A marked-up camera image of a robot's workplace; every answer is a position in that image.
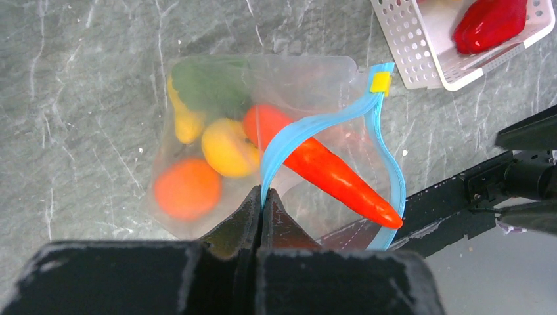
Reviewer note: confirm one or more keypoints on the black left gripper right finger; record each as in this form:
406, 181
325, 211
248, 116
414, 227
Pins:
310, 281

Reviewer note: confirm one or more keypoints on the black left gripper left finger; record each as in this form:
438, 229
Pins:
212, 275

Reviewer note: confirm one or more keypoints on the orange toy orange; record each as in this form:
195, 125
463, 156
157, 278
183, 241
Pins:
188, 190

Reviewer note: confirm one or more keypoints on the yellow toy pear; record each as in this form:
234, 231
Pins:
227, 149

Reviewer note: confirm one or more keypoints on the clear zip top bag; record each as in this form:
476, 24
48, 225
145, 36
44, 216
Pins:
328, 98

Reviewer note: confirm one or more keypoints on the orange toy carrot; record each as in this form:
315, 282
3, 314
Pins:
315, 163

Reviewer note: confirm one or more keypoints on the green toy vegetable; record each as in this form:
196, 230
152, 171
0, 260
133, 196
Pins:
219, 86

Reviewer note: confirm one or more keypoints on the white perforated plastic basket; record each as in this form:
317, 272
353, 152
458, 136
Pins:
432, 47

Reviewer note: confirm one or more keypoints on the red toy pepper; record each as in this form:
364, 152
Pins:
488, 23

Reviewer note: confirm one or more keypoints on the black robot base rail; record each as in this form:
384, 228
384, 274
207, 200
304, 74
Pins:
515, 189

